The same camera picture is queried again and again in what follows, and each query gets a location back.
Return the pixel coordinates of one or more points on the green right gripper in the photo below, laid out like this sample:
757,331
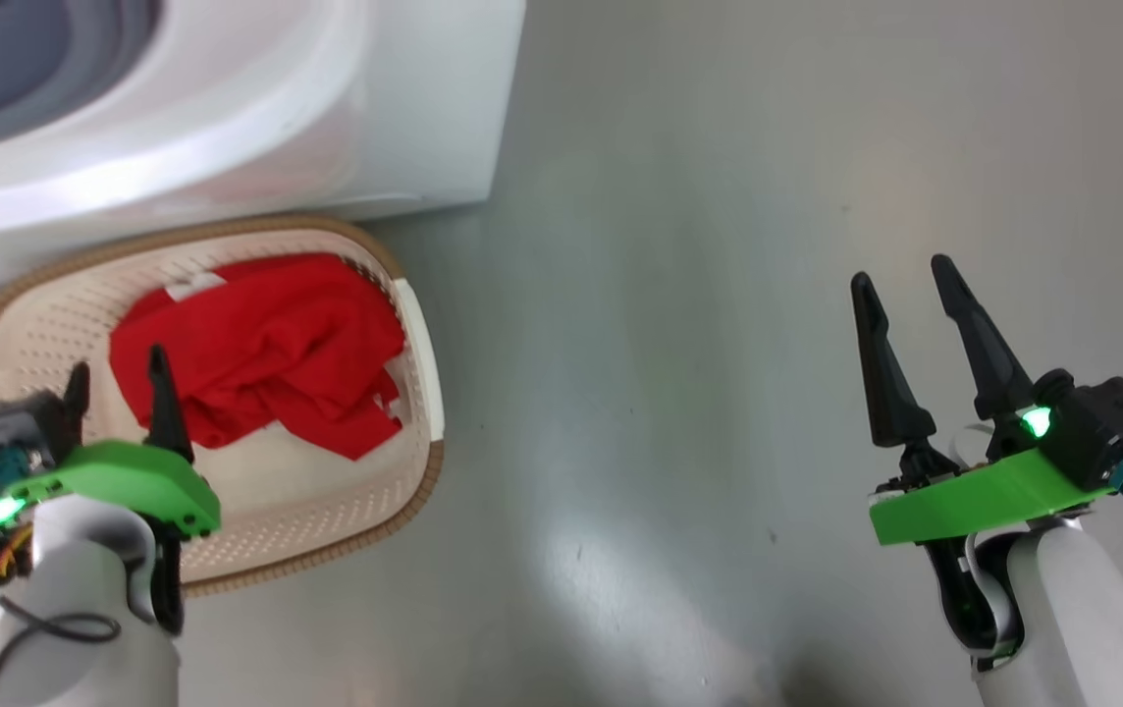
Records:
984,501

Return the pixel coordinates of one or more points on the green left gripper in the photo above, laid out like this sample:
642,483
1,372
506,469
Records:
130,476

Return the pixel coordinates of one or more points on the plain red t-shirt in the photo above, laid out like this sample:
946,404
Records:
267,344

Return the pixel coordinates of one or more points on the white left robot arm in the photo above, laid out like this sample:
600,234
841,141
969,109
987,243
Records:
71,609

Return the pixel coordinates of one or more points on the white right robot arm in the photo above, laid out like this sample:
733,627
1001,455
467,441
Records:
1072,628

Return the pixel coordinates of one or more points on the cream perforated laundry basket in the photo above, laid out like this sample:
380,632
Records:
326,501

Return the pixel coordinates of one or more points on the white front-load washing machine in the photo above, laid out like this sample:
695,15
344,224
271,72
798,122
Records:
404,98

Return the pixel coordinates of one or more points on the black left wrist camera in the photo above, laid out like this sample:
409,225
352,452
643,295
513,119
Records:
17,427

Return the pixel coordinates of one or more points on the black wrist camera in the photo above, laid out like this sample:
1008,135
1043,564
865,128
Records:
1106,427
17,427

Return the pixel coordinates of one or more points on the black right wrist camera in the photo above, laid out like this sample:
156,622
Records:
1106,427

